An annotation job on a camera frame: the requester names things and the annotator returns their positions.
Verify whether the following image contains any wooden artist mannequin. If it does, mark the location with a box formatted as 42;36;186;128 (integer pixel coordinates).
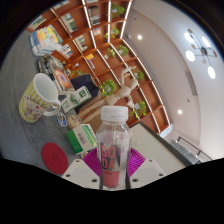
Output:
67;65;145;129

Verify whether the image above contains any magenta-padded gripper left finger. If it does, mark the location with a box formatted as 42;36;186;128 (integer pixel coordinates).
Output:
61;148;101;190

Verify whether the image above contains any clear bottle with red label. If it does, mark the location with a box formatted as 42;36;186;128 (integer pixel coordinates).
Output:
95;105;133;191

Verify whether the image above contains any stack of dark books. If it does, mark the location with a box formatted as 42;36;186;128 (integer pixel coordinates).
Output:
36;54;76;94

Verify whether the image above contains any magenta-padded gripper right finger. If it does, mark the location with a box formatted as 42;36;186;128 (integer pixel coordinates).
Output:
128;148;167;190

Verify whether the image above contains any tall green-white carton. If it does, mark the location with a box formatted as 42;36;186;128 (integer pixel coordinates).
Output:
60;85;92;114

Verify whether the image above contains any flat green-white box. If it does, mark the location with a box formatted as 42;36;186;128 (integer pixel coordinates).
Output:
65;123;98;155

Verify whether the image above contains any ceiling air vent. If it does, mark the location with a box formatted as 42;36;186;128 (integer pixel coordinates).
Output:
185;69;198;98

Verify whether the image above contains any red-brown wooden shelf unit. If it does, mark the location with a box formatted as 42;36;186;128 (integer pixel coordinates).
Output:
26;0;172;134

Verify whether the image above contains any branched ceiling lamp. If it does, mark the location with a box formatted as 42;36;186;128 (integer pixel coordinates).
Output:
184;28;218;80

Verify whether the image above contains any tan upholstered chair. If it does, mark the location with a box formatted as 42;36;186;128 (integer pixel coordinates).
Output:
78;96;109;133

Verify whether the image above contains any dark blue jacket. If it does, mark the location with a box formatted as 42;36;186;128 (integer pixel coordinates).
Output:
69;73;101;101

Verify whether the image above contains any white mug with yellow print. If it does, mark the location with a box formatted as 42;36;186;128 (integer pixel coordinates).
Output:
18;73;63;124

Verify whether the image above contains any flat round red coaster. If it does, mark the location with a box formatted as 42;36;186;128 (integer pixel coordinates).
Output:
40;142;70;176

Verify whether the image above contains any stack of colourful books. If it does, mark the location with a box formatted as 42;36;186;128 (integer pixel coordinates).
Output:
28;25;64;58

